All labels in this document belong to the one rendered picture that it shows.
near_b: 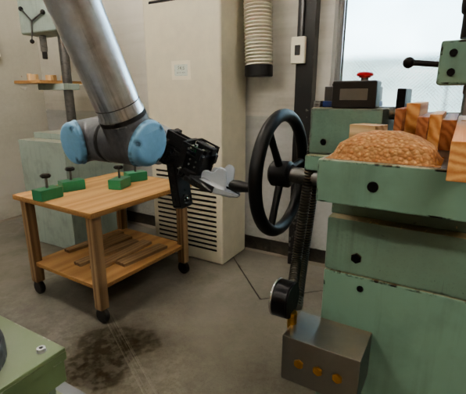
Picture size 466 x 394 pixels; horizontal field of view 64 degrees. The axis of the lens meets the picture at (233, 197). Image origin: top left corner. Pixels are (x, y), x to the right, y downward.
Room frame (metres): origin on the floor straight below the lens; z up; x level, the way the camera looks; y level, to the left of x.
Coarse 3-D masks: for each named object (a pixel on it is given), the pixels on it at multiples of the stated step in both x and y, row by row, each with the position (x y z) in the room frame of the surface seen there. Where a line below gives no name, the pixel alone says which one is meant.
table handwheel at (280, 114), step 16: (288, 112) 0.83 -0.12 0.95; (272, 128) 0.76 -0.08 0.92; (256, 144) 0.74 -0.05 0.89; (272, 144) 0.78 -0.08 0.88; (304, 144) 0.93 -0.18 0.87; (256, 160) 0.72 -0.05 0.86; (304, 160) 0.94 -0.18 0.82; (256, 176) 0.71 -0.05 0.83; (272, 176) 0.82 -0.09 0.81; (288, 176) 0.81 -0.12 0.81; (304, 176) 0.79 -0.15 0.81; (256, 192) 0.71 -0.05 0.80; (256, 208) 0.72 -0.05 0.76; (272, 208) 0.80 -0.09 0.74; (288, 208) 0.90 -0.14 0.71; (256, 224) 0.74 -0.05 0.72; (272, 224) 0.78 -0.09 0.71; (288, 224) 0.85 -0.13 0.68
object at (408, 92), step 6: (402, 90) 0.69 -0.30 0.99; (408, 90) 0.71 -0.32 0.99; (396, 96) 0.70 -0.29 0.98; (402, 96) 0.69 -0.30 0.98; (408, 96) 0.72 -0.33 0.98; (396, 102) 0.69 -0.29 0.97; (402, 102) 0.69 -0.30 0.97; (408, 102) 0.73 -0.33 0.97; (390, 108) 0.73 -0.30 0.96; (396, 108) 0.69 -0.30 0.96; (390, 114) 0.73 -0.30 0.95
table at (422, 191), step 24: (312, 168) 0.72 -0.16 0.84; (336, 168) 0.49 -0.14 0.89; (360, 168) 0.47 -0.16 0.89; (384, 168) 0.46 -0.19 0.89; (408, 168) 0.45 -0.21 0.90; (432, 168) 0.43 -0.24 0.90; (336, 192) 0.49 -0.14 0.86; (360, 192) 0.47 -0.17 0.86; (384, 192) 0.46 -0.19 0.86; (408, 192) 0.44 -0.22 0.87; (432, 192) 0.43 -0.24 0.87; (456, 192) 0.42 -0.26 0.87; (432, 216) 0.43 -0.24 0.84; (456, 216) 0.42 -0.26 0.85
